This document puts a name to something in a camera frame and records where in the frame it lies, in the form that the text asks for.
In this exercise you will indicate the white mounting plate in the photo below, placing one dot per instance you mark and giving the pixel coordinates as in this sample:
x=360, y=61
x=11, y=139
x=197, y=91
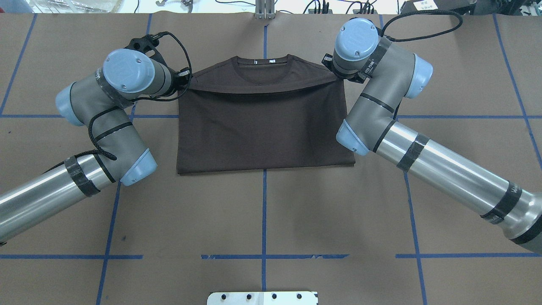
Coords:
x=264, y=298

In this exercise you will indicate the dark brown t-shirt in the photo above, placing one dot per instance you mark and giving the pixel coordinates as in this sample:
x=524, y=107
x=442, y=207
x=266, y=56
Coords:
x=246, y=114

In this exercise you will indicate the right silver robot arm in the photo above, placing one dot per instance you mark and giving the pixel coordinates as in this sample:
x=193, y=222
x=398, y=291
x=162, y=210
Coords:
x=393, y=73

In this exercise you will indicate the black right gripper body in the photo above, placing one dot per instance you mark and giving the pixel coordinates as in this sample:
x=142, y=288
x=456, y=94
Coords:
x=328, y=62

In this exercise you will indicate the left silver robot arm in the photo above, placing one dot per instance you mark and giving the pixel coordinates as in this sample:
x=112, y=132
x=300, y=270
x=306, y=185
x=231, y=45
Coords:
x=120, y=155

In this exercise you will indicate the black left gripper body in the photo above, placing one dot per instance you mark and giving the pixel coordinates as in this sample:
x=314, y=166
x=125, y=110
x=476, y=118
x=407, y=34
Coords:
x=183, y=79

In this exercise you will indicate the aluminium frame post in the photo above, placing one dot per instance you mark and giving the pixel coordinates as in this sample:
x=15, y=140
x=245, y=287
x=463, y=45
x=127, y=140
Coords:
x=265, y=9

